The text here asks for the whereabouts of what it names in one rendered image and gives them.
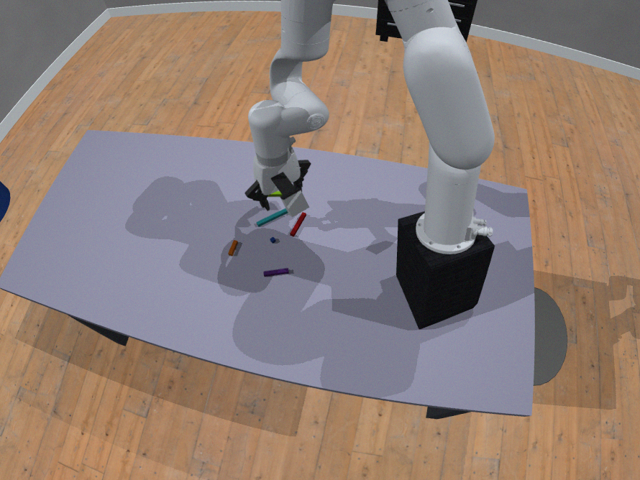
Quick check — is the purple rod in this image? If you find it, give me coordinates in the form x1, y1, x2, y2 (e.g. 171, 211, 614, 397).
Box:
264, 268, 289, 277

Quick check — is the turquoise rod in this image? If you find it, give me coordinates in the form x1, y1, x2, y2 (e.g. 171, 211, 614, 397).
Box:
257, 208, 288, 227

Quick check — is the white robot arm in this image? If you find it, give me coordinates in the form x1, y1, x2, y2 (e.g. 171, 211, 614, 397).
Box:
248, 0, 495, 254

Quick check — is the dark red rod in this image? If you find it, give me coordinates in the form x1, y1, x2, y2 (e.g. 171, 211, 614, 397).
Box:
290, 212, 306, 237

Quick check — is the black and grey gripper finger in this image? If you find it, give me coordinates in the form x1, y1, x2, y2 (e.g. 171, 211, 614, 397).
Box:
293, 160, 311, 191
245, 180, 270, 211

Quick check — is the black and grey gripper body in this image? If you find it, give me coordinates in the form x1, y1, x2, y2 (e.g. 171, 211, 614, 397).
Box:
253, 149, 301, 195

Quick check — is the orange rod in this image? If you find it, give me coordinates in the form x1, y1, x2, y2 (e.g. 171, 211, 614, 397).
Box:
228, 240, 238, 256

